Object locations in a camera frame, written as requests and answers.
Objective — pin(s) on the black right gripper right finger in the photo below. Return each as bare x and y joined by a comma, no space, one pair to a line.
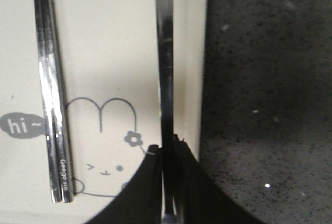
197,198

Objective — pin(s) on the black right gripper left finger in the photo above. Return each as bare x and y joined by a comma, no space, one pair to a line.
141,199

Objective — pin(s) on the silver chopstick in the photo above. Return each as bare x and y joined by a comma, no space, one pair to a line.
60,128
45,45

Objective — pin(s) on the silver spoon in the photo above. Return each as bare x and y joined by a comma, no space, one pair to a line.
164,19

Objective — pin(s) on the cream rabbit serving tray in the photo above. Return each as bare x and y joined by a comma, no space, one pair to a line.
110,63

